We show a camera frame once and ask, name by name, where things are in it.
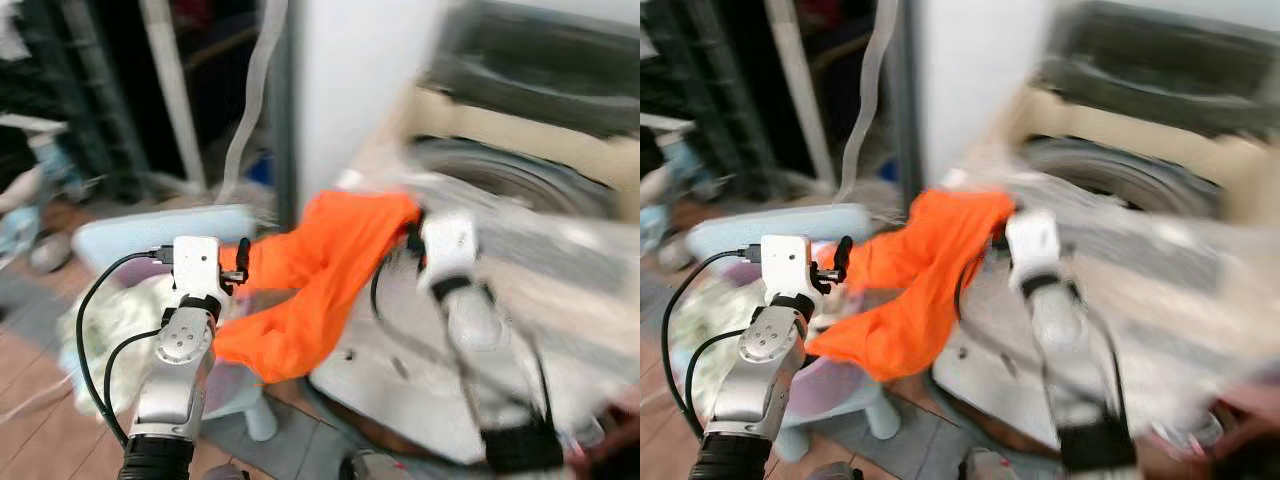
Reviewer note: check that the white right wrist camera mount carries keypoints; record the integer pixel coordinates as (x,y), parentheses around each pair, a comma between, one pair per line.
(449,248)
(1033,245)

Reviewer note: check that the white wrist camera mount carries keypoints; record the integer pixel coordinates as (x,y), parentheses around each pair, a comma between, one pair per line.
(786,262)
(196,264)
(1033,245)
(449,248)

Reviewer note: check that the grey robot foot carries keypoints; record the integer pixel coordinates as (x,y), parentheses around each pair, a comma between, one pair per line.
(988,465)
(368,466)

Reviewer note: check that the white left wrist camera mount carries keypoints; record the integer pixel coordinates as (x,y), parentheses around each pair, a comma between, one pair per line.
(786,262)
(196,264)

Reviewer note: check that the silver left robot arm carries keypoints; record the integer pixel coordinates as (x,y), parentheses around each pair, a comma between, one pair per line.
(178,370)
(760,365)

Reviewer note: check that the orange garment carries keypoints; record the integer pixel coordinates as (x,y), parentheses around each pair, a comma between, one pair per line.
(320,270)
(920,270)

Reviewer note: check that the white plastic pipe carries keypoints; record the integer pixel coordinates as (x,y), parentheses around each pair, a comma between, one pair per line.
(800,90)
(176,90)

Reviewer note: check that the black storage rack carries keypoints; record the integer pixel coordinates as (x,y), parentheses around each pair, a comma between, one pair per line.
(90,90)
(710,90)

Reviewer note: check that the white patterned clothing pile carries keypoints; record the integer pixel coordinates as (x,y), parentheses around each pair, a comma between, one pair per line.
(120,330)
(715,335)

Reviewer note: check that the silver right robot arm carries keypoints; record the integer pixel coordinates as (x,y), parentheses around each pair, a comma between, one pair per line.
(1070,350)
(490,360)

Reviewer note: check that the white front-load washing machine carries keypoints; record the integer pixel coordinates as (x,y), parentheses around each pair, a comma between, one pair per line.
(560,250)
(1160,250)

